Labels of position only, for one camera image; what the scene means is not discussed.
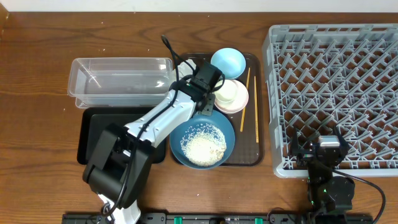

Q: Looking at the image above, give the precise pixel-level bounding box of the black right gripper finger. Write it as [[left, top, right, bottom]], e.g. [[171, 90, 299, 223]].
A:
[[333, 126, 349, 152], [290, 128, 299, 153]]

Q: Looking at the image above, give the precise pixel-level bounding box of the cream white cup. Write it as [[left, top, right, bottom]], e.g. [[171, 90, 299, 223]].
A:
[[215, 80, 238, 106]]

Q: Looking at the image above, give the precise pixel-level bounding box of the dark blue plate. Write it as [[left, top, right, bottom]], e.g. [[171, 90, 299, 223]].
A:
[[170, 111, 236, 170]]

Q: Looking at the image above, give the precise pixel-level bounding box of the rice pile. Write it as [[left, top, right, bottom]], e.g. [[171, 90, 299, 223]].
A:
[[180, 123, 226, 167]]

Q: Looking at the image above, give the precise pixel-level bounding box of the white napkin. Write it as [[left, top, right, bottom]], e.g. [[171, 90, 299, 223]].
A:
[[170, 59, 197, 83]]

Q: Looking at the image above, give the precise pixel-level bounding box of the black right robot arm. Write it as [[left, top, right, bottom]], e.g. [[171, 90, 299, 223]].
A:
[[289, 127, 355, 223]]

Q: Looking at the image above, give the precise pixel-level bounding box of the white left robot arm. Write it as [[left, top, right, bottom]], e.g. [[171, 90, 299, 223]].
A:
[[83, 63, 225, 223]]

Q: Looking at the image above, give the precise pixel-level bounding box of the grey dishwasher rack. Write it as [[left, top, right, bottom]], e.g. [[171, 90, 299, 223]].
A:
[[262, 24, 397, 178]]

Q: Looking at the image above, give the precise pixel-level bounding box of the light blue bowl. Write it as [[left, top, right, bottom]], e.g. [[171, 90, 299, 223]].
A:
[[210, 48, 246, 79]]

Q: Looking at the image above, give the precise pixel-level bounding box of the wooden chopstick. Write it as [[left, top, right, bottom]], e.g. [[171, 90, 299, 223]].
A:
[[239, 67, 251, 133], [254, 76, 259, 143]]

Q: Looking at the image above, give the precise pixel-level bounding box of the dark brown serving tray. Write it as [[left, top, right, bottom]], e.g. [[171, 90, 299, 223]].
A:
[[172, 52, 265, 167]]

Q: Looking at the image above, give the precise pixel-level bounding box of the clear plastic bin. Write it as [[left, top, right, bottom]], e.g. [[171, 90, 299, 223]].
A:
[[68, 57, 174, 108]]

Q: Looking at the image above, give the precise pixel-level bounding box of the black tray bin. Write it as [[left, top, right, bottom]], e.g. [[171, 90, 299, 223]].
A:
[[77, 107, 152, 165]]

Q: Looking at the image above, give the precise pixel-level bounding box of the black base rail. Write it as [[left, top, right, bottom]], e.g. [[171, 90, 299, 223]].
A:
[[61, 212, 374, 224]]

